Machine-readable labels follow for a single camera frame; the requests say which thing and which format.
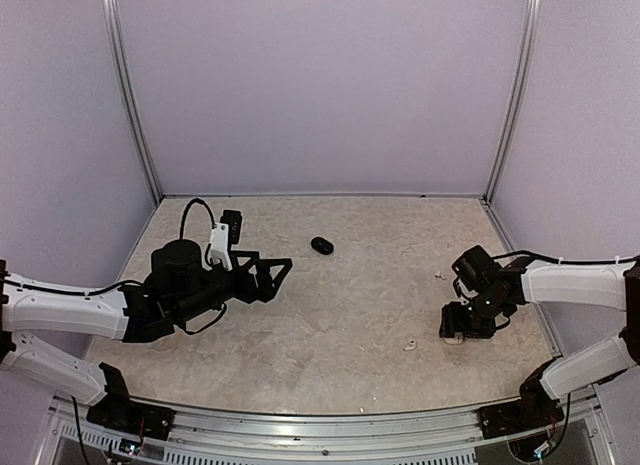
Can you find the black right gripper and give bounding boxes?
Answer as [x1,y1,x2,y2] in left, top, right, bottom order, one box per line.
[439,291,509,339]

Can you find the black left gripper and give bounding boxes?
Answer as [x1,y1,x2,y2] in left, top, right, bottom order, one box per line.
[174,250,291,323]

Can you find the white earbud charging case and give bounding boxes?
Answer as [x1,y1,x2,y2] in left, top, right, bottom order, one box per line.
[444,337,465,346]

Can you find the black oval charging case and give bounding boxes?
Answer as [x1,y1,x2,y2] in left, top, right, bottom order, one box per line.
[310,236,334,256]

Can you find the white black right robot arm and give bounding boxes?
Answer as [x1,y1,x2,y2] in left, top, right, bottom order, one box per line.
[439,246,639,438]

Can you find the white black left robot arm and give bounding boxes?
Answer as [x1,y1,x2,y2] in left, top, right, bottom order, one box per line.
[1,239,293,430]

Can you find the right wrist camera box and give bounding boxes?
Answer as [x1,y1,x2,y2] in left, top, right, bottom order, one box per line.
[451,245,501,293]

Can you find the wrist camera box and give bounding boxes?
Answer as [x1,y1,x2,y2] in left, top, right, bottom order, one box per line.
[451,245,501,293]
[205,210,243,271]

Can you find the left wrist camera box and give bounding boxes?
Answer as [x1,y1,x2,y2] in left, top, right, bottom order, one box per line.
[205,210,243,271]

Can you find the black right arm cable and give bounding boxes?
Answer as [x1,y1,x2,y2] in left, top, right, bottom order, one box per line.
[492,249,640,267]

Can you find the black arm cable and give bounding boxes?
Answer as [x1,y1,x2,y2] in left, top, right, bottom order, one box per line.
[492,249,640,267]
[0,197,221,296]

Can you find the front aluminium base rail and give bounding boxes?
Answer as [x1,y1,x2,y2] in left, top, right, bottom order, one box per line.
[44,384,611,465]

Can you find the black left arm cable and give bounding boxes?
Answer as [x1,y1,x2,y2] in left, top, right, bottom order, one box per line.
[0,197,221,296]

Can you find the left aluminium frame post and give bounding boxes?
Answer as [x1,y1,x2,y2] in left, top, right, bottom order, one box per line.
[101,0,164,207]

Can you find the aluminium frame post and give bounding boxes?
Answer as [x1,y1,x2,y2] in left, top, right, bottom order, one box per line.
[483,0,542,208]
[101,0,164,207]

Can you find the right aluminium frame post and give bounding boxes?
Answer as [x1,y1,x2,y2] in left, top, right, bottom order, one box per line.
[483,0,542,208]

